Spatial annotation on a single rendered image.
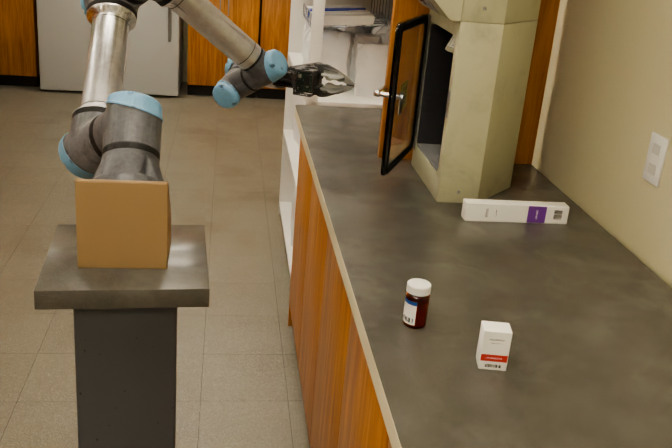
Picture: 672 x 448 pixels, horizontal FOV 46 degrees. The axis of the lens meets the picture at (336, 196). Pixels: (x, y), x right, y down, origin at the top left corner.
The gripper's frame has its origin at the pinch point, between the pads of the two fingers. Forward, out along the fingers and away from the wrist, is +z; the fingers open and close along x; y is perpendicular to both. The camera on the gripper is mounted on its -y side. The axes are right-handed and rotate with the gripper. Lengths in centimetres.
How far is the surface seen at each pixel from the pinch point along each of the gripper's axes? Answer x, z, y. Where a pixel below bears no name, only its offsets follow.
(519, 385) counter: -26, 61, 85
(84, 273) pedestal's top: -26, -23, 85
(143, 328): -38, -13, 81
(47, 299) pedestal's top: -28, -25, 94
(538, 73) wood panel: 3, 45, -43
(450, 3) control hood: 25.2, 25.9, 8.3
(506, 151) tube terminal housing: -14.0, 42.8, -10.7
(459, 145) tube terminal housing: -10.2, 32.4, 5.2
